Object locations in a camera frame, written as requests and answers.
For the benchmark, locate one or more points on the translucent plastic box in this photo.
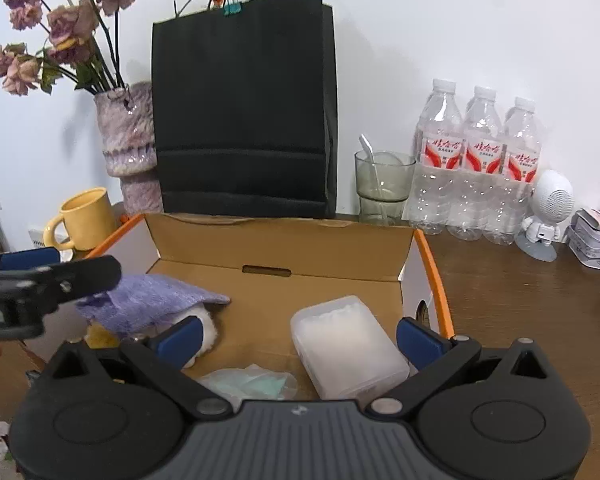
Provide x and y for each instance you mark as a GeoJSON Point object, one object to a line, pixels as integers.
{"type": "Point", "coordinates": [345, 345]}

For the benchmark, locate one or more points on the green tinted glass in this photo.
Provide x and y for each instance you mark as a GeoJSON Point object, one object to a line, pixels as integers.
{"type": "Point", "coordinates": [385, 195]}

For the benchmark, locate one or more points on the orange cardboard box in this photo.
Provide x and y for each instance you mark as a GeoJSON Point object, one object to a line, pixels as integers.
{"type": "Point", "coordinates": [280, 255]}

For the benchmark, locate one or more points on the purple knitted cloth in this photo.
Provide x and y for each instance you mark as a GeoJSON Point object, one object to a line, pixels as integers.
{"type": "Point", "coordinates": [145, 300]}

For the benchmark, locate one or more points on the purple mottled vase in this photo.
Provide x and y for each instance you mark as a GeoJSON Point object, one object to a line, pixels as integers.
{"type": "Point", "coordinates": [127, 135]}

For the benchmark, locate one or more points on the white crumpled paper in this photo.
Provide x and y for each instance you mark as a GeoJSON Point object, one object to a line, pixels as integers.
{"type": "Point", "coordinates": [5, 447]}

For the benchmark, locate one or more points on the clear water bottle red label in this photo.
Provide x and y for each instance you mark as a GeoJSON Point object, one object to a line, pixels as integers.
{"type": "Point", "coordinates": [482, 130]}
{"type": "Point", "coordinates": [437, 125]}
{"type": "Point", "coordinates": [522, 135]}

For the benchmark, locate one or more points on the yellow white plush toy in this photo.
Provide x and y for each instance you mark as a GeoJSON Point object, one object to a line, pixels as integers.
{"type": "Point", "coordinates": [209, 332]}

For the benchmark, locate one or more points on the crumpled plastic wrapper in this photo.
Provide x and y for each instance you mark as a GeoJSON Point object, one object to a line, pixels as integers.
{"type": "Point", "coordinates": [250, 385]}

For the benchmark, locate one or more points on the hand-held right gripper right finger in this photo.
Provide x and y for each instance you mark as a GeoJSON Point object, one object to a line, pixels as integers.
{"type": "Point", "coordinates": [420, 342]}

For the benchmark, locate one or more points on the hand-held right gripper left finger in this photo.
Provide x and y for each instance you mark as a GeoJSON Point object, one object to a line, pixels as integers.
{"type": "Point", "coordinates": [182, 341]}

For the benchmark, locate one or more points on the dried pink flowers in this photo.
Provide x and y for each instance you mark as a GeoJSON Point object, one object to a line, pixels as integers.
{"type": "Point", "coordinates": [65, 25]}

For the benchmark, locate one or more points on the white printed tin box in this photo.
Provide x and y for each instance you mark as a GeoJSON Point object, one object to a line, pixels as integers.
{"type": "Point", "coordinates": [597, 252]}

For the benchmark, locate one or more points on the white plastic spoon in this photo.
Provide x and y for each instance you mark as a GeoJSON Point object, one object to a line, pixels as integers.
{"type": "Point", "coordinates": [367, 147]}

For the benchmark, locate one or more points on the yellow mug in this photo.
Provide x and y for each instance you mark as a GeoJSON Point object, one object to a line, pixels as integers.
{"type": "Point", "coordinates": [87, 220]}

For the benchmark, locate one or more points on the black paper bag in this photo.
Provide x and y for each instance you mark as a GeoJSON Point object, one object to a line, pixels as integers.
{"type": "Point", "coordinates": [240, 110]}

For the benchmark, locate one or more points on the teal binder clip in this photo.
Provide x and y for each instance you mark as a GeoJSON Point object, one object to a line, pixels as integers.
{"type": "Point", "coordinates": [232, 8]}

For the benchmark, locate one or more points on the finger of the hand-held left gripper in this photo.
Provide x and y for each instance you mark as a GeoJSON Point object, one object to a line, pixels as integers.
{"type": "Point", "coordinates": [25, 259]}
{"type": "Point", "coordinates": [87, 275]}

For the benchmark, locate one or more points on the white robot figure speaker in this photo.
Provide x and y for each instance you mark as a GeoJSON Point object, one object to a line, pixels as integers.
{"type": "Point", "coordinates": [552, 197]}

